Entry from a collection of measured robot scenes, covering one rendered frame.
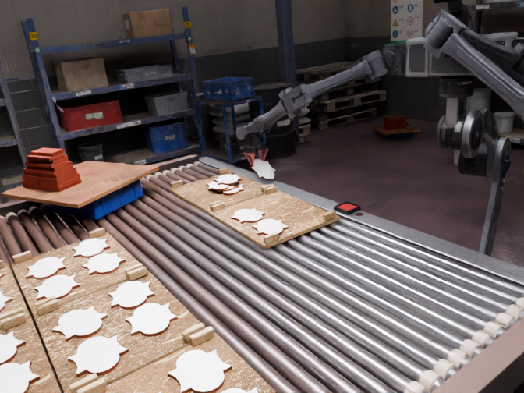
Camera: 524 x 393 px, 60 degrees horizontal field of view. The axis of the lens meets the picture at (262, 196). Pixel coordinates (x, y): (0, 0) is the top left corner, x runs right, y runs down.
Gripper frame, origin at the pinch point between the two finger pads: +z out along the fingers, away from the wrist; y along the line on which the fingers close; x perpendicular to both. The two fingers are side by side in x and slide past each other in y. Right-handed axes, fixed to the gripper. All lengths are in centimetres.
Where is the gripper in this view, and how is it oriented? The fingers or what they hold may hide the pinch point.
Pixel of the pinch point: (257, 162)
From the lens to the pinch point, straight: 229.2
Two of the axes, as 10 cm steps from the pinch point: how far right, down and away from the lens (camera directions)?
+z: 1.1, 9.3, 3.6
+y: 7.3, -3.2, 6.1
